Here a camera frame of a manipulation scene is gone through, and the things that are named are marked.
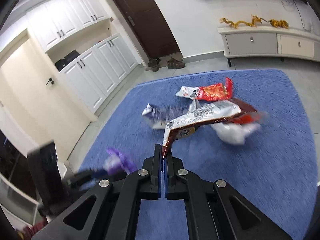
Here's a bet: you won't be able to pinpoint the silver blue wrapper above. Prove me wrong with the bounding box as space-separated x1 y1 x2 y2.
141 103 188 130

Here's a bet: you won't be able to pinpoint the white upper wall cabinet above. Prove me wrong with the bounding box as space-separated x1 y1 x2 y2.
26 0 109 53

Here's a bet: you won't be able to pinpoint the coiled golden dragon figurine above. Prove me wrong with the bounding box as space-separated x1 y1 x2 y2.
269 19 289 30

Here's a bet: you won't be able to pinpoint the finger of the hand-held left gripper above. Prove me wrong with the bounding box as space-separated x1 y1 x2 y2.
67 168 109 188

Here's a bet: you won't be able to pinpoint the cream door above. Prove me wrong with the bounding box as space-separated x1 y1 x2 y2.
0 39 91 142

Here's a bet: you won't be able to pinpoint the brown entrance door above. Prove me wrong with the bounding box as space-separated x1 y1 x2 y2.
109 0 181 60

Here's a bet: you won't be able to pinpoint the silver printed snack bag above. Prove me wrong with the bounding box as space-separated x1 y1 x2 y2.
162 100 242 161

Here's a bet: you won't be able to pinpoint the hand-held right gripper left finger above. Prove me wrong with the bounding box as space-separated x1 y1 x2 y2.
31 144 165 240

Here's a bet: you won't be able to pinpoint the white low shelf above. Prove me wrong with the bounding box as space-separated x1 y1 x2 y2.
0 173 41 228

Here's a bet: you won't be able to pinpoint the pair of brown shoes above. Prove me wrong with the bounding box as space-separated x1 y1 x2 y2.
146 52 183 68

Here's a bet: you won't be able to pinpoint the hanging television cables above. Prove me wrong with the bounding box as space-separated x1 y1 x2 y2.
278 0 313 33

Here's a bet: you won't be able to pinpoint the white grey television stand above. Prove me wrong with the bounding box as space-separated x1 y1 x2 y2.
217 25 320 68

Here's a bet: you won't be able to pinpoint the black bag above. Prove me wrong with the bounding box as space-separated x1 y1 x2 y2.
54 50 80 72

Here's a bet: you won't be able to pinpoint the red orange wrapper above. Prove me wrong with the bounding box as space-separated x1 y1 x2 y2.
224 112 268 126

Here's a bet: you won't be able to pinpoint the long golden dragon figurine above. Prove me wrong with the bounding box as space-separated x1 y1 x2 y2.
219 17 251 29

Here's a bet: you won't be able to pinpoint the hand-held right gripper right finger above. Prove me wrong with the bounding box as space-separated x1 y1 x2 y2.
164 154 293 240

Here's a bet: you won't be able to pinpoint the dark red snack bag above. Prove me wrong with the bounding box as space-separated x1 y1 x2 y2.
229 97 258 113

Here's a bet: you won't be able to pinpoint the purple wrapper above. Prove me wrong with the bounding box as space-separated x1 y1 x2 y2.
103 147 137 176

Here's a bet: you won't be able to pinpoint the white lower cabinet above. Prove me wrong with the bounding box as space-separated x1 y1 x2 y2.
58 33 138 114

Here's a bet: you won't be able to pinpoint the red snack packet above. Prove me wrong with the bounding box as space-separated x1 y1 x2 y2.
176 77 233 102

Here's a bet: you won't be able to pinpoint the blue rug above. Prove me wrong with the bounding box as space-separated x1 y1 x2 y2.
79 69 315 240

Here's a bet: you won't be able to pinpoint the upright golden dragon figurine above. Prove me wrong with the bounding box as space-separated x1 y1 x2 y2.
250 14 269 28

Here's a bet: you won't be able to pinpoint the white plastic bag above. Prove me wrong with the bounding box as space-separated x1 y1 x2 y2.
212 122 262 146

